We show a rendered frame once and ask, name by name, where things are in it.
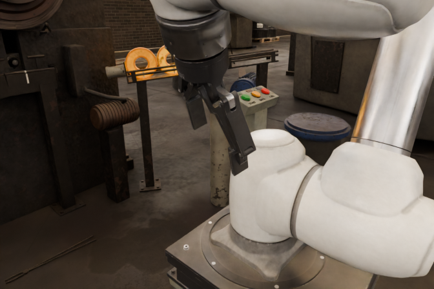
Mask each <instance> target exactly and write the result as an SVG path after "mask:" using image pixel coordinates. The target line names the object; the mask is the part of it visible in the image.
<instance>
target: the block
mask: <svg viewBox="0 0 434 289"><path fill-rule="evenodd" d="M61 49H62V53H63V60H64V64H65V72H66V76H67V83H68V91H69V93H70V94H71V95H74V96H76V97H83V96H86V95H91V94H88V93H86V92H84V91H83V89H82V88H83V87H84V86H85V87H86V88H87V89H89V90H91V89H92V88H91V83H90V74H89V69H88V61H87V52H86V48H85V46H83V45H63V46H62V47H61Z"/></svg>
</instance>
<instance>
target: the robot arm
mask: <svg viewBox="0 0 434 289"><path fill-rule="evenodd" d="M150 1H151V3H152V6H153V9H154V11H155V17H156V20H157V22H158V25H159V28H160V32H161V37H162V38H163V42H164V45H165V49H167V51H168V52H169V53H170V54H171V55H172V56H173V58H174V62H175V65H176V69H177V73H178V91H179V92H180V93H184V95H183V98H184V99H185V100H186V101H187V102H186V105H187V109H188V112H189V116H190V119H191V123H192V127H193V128H194V130H196V129H197V128H199V127H201V126H203V125H205V124H207V119H206V115H205V110H204V106H203V101H202V99H203V100H204V101H205V104H206V105H207V108H208V109H209V111H210V113H212V114H214V115H215V116H216V118H217V120H218V122H219V124H220V126H221V128H222V130H223V132H224V134H225V136H226V138H227V140H228V142H229V144H230V147H228V152H229V159H230V164H231V175H230V183H229V209H230V224H228V225H227V226H226V227H225V228H223V229H221V230H218V231H216V232H214V233H212V235H211V243H212V244H213V245H216V246H219V247H221V248H223V249H225V250H227V251H228V252H229V253H231V254H233V255H234V256H235V257H237V258H239V259H240V260H241V261H243V262H244V263H245V264H247V265H249V266H250V267H251V268H253V269H255V270H256V271H257V272H258V273H259V274H260V275H261V276H262V277H263V278H264V279H265V280H266V281H270V282H273V281H276V280H277V279H278V276H279V274H280V272H281V270H282V269H283V268H284V267H285V266H286V265H287V264H288V263H289V262H290V261H291V260H292V259H293V257H294V256H295V255H296V254H297V253H298V252H299V251H300V250H301V249H302V248H303V247H305V246H307V245H309V246H311V247H312V248H314V249H316V250H318V251H319V252H322V253H323V254H326V255H328V256H329V257H332V258H333V259H336V260H338V261H340V262H342V263H345V264H348V265H349V266H352V267H355V268H358V269H360V270H363V271H365V272H369V273H372V274H377V275H383V276H388V277H399V278H404V277H420V276H425V275H427V273H428V272H429V270H430V268H431V266H432V264H433V262H434V200H432V199H430V198H427V197H424V196H423V195H422V194H423V178H424V175H423V173H422V170H421V169H420V167H419V165H418V163H417V162H416V160H415V159H412V158H410V155H411V151H412V148H413V144H414V142H415V138H416V135H417V131H418V128H419V124H420V120H421V117H422V113H423V111H424V107H425V104H426V100H427V98H428V94H429V89H430V86H431V83H432V80H433V76H434V0H150ZM229 12H234V13H236V14H239V15H242V16H244V17H246V18H248V19H250V20H252V21H255V22H257V23H261V24H264V25H267V26H271V27H274V28H279V29H282V30H287V31H290V32H295V33H299V34H304V35H310V36H315V37H321V38H326V39H335V40H364V39H376V38H380V37H381V38H380V42H379V45H378V49H377V52H376V56H375V60H374V62H373V66H372V69H371V73H370V75H369V79H368V82H367V86H366V90H365V92H364V96H363V100H362V103H361V106H360V110H359V113H358V117H357V119H356V123H355V127H354V130H353V134H352V136H351V140H350V142H345V143H344V144H342V145H340V146H339V147H337V148H336V149H334V150H333V153H332V154H331V157H330V158H329V159H328V161H327V163H326V164H325V165H324V166H321V165H319V164H318V163H316V162H315V161H314V160H312V159H311V158H310V157H308V156H306V155H305V148H304V146H303V145H302V143H301V142H300V141H299V140H298V139H297V138H296V137H295V136H293V135H291V134H290V133H288V132H286V131H284V130H279V129H263V130H256V131H253V132H251V133H250V131H249V127H248V125H247V122H246V120H245V117H244V114H243V112H242V108H241V106H240V99H239V95H238V93H237V91H233V92H231V93H229V92H228V91H226V87H225V83H224V81H223V77H224V75H225V73H226V71H227V69H228V67H229V53H228V47H227V46H228V44H229V43H230V41H231V37H232V34H231V22H230V15H229ZM197 95H199V96H197ZM196 96H197V97H196ZM218 101H220V103H219V105H218V106H216V107H213V105H212V104H214V103H216V102H218Z"/></svg>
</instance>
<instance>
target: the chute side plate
mask: <svg viewBox="0 0 434 289"><path fill-rule="evenodd" d="M26 74H27V75H28V80H29V83H27V79H26ZM6 81H7V82H6ZM44 83H54V89H57V88H58V87H57V81H56V74H55V70H47V71H41V72H30V73H25V74H15V75H6V79H5V77H4V76H1V77H0V99H2V98H6V97H10V96H13V95H21V94H29V93H33V92H40V87H39V85H40V84H44Z"/></svg>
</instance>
